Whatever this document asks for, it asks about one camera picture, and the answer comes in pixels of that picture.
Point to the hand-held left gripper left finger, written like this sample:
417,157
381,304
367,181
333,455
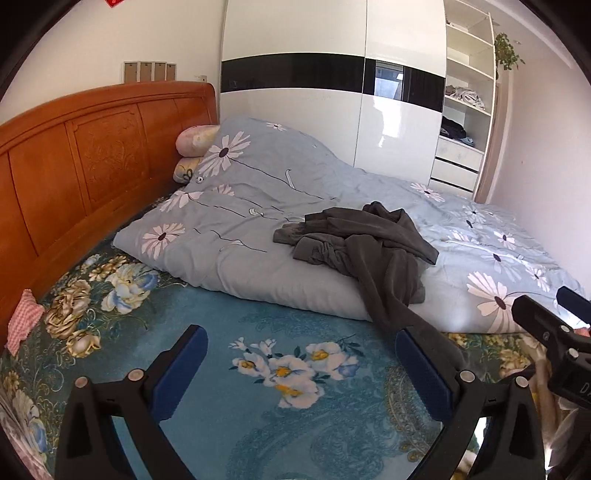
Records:
184,364

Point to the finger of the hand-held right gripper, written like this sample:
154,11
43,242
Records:
575,302
540,314

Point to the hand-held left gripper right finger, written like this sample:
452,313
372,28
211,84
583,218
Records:
420,369

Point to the dark grey pants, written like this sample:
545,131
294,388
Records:
383,277

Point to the dark clothes pile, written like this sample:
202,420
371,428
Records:
453,127

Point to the light clothes pile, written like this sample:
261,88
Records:
464,96

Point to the blue floral blanket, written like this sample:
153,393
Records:
258,323

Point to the dark grey top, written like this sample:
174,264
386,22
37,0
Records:
392,221

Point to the pink checked cloth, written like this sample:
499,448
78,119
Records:
23,321

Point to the grey daisy print duvet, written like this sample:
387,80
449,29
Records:
258,203

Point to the yellow floral pillow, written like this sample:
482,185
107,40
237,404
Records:
185,170

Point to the wooden bed headboard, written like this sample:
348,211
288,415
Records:
92,161

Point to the pink floral pillow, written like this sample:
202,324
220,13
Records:
196,138

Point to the green hanging plant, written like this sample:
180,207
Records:
507,50

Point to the white open shelf unit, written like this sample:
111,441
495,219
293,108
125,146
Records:
466,55

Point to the white black-striped wardrobe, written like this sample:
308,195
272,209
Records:
295,115

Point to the small picture frame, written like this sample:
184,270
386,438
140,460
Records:
130,72
159,71
171,70
145,71

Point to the red wall decoration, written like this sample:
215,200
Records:
113,2

